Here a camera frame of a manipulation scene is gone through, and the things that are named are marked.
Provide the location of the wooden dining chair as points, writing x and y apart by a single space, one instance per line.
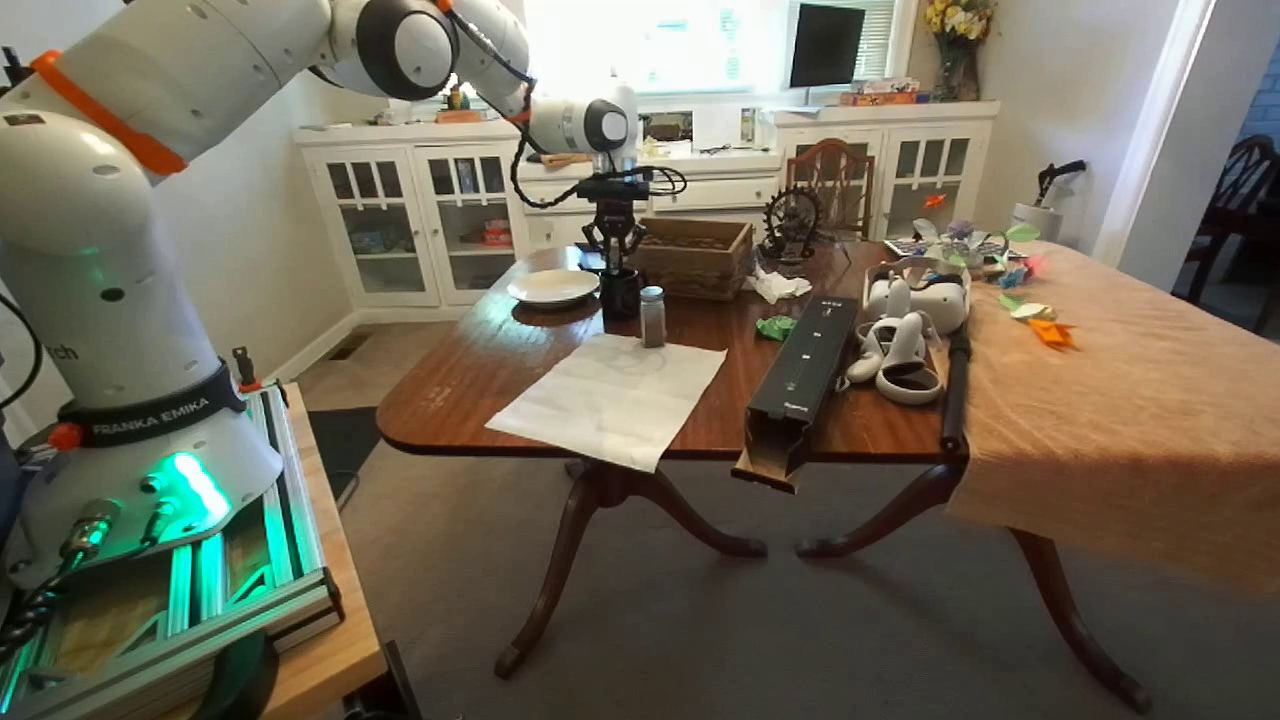
835 173

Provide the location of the black mug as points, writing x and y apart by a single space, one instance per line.
620 306

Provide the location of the pile of colourful toys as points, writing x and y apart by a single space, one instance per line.
963 251

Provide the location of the small orange toy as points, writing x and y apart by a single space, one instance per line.
1055 334

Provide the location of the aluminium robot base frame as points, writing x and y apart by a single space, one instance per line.
200 574

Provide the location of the white sideboard cabinet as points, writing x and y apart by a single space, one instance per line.
707 198

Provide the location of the black iron wheel ornament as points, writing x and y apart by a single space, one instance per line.
793 222

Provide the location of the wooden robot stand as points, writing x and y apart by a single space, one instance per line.
332 641

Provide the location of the long black box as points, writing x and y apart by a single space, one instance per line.
806 362

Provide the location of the wicker basket with wooden rim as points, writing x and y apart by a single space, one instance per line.
694 275

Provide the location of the green packet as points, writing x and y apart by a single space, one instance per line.
775 330

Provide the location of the dining room window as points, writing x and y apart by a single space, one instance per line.
694 45

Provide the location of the glass shaker with silver lid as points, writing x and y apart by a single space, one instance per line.
652 322

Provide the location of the white VR controller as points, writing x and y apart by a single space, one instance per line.
861 367
908 367

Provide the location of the yellow flowers in vase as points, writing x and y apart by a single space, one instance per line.
957 43

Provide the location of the green yellow toy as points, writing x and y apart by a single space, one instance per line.
1024 306

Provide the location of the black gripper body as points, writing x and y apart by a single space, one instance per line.
618 198

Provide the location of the white crumpled tissue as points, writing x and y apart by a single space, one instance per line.
776 285

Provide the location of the dark wooden chair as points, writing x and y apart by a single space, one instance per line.
1234 215

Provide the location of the black monitor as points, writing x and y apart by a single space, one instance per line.
827 45

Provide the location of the white plate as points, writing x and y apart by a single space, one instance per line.
554 285

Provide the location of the small window sill figurine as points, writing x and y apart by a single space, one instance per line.
461 96

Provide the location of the orange tablecloth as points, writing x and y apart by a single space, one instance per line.
1135 403

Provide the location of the white paper placemat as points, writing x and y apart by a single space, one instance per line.
607 403

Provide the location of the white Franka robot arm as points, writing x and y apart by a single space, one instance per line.
81 267

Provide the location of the black red stop button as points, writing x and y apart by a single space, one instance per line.
244 367

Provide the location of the dark wooden dining table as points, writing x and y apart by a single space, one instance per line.
465 385

